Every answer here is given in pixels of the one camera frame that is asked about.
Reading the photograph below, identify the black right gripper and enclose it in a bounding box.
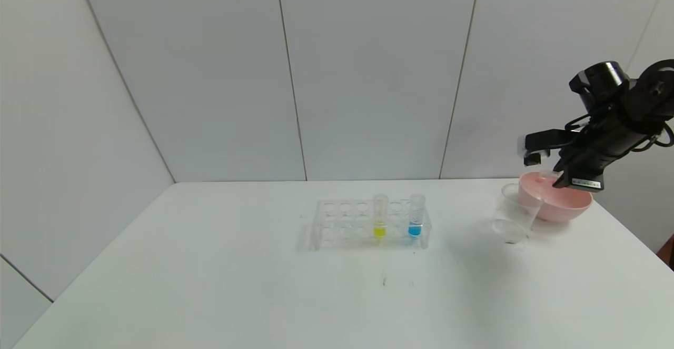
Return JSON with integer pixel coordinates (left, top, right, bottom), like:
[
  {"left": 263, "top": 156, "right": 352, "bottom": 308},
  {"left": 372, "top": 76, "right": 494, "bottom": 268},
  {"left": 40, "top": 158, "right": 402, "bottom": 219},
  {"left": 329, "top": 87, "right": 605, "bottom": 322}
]
[{"left": 552, "top": 115, "right": 651, "bottom": 193}]

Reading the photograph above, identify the test tube with blue pigment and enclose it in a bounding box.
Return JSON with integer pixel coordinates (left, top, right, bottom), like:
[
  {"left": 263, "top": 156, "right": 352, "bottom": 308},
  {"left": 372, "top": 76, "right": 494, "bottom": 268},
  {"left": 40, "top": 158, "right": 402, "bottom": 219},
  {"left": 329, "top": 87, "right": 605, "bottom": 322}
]
[{"left": 408, "top": 194, "right": 425, "bottom": 238}]

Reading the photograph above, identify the test tube with yellow pigment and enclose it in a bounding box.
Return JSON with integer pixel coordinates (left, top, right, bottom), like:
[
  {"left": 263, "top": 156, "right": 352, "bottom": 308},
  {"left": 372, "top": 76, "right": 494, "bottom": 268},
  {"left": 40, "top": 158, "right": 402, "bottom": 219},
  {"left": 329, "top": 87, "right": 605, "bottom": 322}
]
[{"left": 372, "top": 194, "right": 389, "bottom": 239}]

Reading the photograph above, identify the clear plastic test tube rack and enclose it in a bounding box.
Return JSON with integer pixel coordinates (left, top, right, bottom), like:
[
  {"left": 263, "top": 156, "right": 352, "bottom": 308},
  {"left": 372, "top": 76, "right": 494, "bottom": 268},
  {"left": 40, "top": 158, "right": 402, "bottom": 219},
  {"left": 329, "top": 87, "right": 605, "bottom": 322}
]
[{"left": 311, "top": 198, "right": 432, "bottom": 251}]

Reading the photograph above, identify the pink bowl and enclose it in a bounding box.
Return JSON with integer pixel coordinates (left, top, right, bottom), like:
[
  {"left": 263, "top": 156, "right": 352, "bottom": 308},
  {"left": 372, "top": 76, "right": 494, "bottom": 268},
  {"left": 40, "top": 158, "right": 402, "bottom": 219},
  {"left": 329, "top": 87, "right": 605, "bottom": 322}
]
[{"left": 517, "top": 172, "right": 593, "bottom": 223}]

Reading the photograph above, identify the clear plastic beaker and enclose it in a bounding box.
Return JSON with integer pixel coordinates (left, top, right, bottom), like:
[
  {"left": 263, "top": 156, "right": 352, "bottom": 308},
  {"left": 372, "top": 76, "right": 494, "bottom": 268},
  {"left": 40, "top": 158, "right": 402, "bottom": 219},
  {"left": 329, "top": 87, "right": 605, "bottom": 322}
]
[{"left": 491, "top": 183, "right": 542, "bottom": 245}]

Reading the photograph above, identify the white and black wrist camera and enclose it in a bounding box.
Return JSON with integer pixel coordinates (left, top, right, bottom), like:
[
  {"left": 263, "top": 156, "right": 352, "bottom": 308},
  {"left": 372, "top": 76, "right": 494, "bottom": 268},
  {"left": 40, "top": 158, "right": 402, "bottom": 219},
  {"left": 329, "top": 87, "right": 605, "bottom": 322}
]
[{"left": 519, "top": 129, "right": 577, "bottom": 166}]

